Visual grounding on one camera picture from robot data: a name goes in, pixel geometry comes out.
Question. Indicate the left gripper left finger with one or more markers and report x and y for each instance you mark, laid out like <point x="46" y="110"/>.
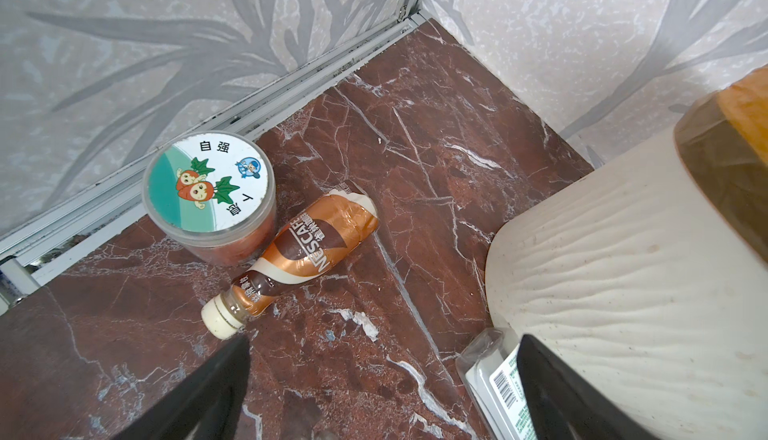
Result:
<point x="205" y="405"/>

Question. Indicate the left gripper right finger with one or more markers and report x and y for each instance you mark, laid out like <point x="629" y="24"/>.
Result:
<point x="563" y="405"/>

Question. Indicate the green white label bottle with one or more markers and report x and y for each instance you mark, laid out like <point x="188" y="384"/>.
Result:
<point x="488" y="368"/>

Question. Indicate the white ribbed waste bin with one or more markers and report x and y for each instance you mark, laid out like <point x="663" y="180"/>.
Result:
<point x="636" y="281"/>

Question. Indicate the yellow bin liner bag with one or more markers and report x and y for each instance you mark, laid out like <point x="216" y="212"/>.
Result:
<point x="744" y="110"/>

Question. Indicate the round tub with cartoon lid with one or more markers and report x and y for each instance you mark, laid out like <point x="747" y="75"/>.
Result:
<point x="214" y="192"/>

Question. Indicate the brown Nescafe coffee bottle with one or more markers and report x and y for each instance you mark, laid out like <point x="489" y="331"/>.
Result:
<point x="310" y="245"/>

